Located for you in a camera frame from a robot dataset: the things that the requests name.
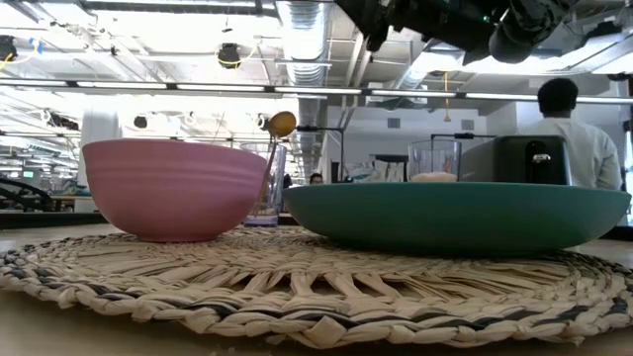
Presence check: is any black two-slot toaster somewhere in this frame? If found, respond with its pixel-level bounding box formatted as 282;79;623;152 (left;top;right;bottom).
459;134;573;187

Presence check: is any teal plate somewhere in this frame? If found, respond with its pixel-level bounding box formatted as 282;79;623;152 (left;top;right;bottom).
282;181;633;258

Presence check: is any wooden spoon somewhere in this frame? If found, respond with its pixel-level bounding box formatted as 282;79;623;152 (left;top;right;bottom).
256;111;298;209

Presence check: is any round woven straw placemat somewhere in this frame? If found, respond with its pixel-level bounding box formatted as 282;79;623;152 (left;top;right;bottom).
0;224;633;350

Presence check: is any empty clear drinking glass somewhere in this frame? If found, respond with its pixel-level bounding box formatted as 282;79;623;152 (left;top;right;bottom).
240;141;288;228

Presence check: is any glass of milk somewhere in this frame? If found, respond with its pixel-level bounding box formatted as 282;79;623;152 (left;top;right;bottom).
407;139;463;183

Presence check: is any standing person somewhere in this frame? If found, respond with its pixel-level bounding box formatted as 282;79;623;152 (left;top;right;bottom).
517;77;625;192

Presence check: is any black ceiling dome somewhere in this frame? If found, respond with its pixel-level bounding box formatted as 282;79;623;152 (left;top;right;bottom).
217;43;242;69

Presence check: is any pink bowl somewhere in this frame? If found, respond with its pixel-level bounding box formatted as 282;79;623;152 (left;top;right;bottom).
81;137;268;243

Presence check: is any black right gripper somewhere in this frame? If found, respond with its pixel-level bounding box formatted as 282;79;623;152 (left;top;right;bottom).
335;0;500;53

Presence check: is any ceiling light strip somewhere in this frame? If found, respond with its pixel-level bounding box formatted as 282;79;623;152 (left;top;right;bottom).
0;78;633;105

